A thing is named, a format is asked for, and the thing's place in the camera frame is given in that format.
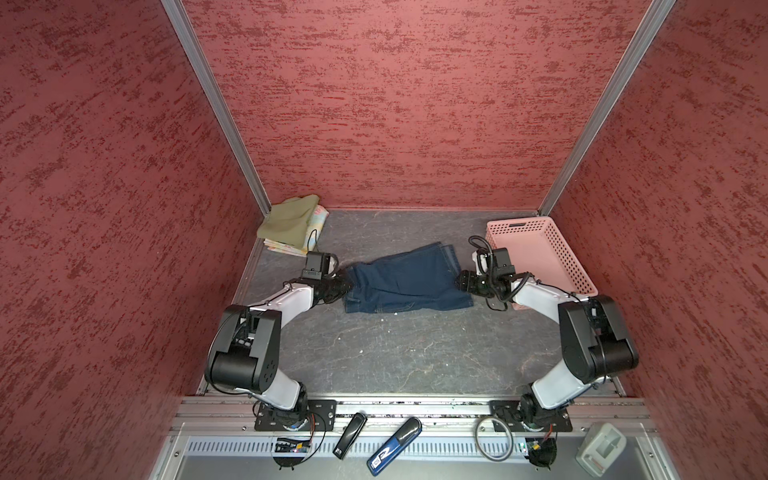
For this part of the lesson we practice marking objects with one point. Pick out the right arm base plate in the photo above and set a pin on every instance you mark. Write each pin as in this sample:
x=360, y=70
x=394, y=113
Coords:
x=508, y=412

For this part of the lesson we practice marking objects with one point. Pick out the left circuit board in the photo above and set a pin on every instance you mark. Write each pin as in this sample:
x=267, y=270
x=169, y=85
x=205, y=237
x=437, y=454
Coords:
x=293, y=447

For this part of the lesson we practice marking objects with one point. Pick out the pink plastic basket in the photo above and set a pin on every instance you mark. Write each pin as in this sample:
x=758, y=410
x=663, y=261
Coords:
x=536, y=245

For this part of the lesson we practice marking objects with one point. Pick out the floral pastel skirt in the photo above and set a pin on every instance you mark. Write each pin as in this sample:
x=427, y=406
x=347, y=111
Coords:
x=312, y=231

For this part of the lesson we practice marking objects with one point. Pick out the grey plastic holder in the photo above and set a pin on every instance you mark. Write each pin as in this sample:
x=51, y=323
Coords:
x=601, y=447

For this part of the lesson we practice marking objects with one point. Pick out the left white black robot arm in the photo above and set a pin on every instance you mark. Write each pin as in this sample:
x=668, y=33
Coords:
x=243, y=358

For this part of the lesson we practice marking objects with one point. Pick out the blue black stapler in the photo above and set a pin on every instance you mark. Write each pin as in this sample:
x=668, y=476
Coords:
x=394, y=446

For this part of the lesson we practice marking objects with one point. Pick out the right circuit board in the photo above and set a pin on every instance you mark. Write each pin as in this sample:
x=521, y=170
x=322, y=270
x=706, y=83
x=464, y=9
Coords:
x=542, y=453

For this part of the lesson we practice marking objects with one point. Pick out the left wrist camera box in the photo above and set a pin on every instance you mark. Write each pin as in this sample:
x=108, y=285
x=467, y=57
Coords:
x=319, y=265

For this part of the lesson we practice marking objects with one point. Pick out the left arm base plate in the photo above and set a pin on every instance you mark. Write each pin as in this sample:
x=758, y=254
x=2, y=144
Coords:
x=320, y=415

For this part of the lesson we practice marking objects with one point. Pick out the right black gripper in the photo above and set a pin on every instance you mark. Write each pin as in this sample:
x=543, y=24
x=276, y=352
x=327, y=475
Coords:
x=467, y=282

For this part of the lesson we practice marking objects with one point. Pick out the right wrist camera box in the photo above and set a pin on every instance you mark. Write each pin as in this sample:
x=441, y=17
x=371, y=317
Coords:
x=480, y=261

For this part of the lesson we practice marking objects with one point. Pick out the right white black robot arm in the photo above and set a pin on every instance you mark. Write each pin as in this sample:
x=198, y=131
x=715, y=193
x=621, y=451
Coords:
x=596, y=344

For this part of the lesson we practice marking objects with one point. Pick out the circuit board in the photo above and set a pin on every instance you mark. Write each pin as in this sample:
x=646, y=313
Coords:
x=542, y=453
x=293, y=447

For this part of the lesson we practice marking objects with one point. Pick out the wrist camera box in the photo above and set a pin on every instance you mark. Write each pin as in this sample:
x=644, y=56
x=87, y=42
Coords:
x=480, y=261
x=319, y=265

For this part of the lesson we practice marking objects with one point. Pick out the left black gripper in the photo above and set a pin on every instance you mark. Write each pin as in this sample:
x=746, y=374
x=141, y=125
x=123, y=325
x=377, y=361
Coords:
x=346, y=285

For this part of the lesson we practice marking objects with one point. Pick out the dark blue skirt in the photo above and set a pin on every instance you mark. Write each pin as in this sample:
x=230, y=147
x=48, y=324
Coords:
x=424, y=278

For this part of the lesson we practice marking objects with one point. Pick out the olive green skirt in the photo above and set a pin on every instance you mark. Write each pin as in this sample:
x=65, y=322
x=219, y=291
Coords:
x=288, y=209

